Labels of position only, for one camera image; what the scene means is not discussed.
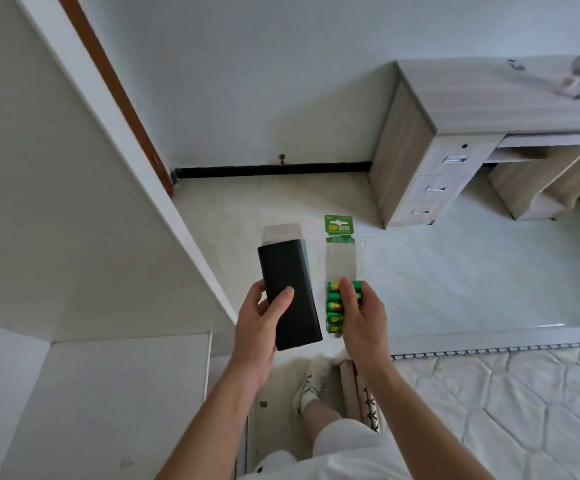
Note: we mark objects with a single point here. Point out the person's left hand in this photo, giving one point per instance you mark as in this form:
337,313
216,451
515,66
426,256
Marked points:
252,339

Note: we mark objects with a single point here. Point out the person's right hand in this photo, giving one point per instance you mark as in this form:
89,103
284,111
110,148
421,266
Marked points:
367,334

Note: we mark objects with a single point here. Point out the person's right thumb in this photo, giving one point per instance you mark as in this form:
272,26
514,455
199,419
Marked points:
345,302

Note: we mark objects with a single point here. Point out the person's left thumb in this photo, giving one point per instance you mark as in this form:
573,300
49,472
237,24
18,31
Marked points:
281,308

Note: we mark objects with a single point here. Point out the black power bank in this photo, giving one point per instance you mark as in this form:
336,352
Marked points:
290,274

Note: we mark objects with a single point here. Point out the green battery blister pack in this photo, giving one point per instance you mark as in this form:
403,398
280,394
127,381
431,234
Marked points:
342,254

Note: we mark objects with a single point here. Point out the person's left forearm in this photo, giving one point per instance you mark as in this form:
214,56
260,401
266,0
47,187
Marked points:
210,424

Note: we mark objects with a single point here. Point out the person's right forearm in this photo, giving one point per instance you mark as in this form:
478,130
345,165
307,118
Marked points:
414,424

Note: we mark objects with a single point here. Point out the clear plastic sleeve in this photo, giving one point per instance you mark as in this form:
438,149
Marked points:
282,232

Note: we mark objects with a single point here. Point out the white sneaker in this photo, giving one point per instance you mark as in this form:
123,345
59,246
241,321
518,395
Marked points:
315,377

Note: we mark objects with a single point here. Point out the beige patterned box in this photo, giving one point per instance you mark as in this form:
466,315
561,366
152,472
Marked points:
362,394

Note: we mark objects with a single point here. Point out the white sock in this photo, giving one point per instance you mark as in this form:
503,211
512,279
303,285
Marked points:
311,398

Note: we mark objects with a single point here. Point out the person's leg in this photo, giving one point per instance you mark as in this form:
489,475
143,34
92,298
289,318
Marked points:
322,422

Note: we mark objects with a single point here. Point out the black baseboard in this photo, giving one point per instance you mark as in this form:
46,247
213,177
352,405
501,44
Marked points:
270,170

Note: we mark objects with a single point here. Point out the white shorts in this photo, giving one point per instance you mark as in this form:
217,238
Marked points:
350,449

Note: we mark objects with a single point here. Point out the white quilted mattress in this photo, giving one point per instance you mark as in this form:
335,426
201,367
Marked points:
509,414

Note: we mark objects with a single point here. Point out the white cabinet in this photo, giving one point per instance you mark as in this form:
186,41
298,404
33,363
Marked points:
95,404

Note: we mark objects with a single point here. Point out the wooden computer stand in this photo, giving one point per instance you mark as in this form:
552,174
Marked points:
524,187

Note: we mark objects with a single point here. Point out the light wooden desk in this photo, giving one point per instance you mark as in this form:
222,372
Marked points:
469,99

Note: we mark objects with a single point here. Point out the wooden keyboard tray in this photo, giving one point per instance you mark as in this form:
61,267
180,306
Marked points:
549,141

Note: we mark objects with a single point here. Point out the white door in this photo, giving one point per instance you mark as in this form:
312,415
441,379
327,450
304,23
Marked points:
45,169

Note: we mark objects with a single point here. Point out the small dark desk object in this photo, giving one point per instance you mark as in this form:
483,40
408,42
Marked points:
516,64

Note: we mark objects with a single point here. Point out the brown door frame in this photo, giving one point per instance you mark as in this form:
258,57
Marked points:
120,94

